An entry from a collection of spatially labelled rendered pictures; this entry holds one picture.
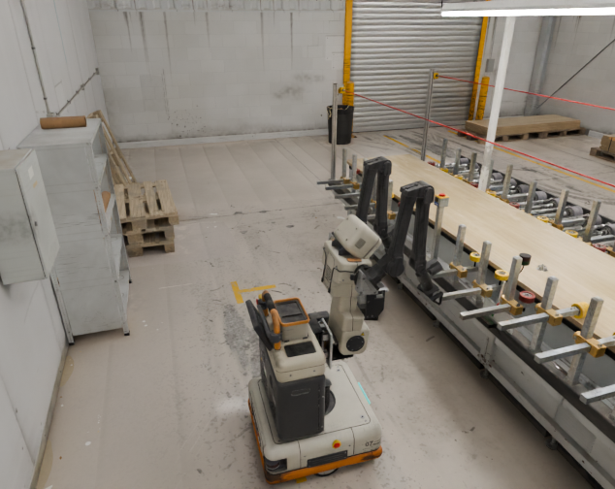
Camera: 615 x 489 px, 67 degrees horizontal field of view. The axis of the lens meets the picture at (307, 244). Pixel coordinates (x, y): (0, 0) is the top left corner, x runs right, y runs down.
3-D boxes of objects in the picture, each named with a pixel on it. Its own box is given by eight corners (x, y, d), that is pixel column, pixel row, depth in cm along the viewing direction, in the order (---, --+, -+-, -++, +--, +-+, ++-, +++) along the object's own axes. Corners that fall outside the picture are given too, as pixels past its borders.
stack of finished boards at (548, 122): (579, 128, 1017) (581, 120, 1010) (487, 136, 945) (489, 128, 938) (552, 121, 1082) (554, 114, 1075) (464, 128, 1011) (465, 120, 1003)
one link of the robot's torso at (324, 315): (321, 371, 255) (321, 334, 244) (307, 340, 279) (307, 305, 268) (367, 362, 261) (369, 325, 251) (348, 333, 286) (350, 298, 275)
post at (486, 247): (473, 312, 292) (487, 243, 271) (470, 309, 295) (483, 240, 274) (478, 311, 293) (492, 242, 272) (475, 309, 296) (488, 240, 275)
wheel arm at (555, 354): (538, 364, 203) (540, 357, 202) (533, 359, 206) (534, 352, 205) (627, 342, 217) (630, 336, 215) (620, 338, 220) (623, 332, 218)
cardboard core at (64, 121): (39, 118, 338) (83, 116, 346) (41, 116, 345) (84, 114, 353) (41, 130, 342) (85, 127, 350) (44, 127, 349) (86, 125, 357)
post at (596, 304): (571, 385, 224) (598, 300, 204) (566, 380, 227) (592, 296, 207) (577, 383, 225) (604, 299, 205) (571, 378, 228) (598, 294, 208)
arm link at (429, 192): (412, 181, 212) (425, 189, 202) (424, 179, 213) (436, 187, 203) (405, 265, 230) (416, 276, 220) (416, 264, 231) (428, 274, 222)
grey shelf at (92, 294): (69, 345, 363) (15, 147, 295) (81, 288, 440) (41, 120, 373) (129, 335, 375) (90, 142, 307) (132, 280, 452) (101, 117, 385)
